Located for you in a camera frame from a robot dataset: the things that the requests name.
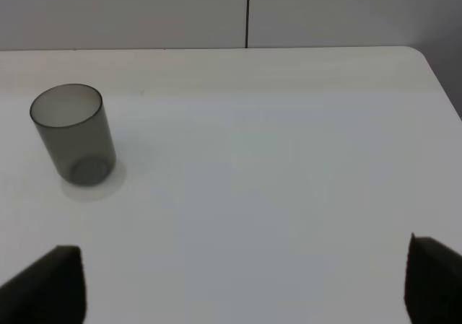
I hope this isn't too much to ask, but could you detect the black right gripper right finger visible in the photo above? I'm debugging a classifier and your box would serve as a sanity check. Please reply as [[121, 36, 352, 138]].
[[404, 235, 461, 324]]

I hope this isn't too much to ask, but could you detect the grey translucent plastic cup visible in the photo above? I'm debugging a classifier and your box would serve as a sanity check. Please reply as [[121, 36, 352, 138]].
[[30, 84, 116, 187]]

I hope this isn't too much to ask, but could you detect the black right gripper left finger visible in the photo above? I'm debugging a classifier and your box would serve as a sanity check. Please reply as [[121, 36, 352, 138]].
[[1, 245, 87, 324]]

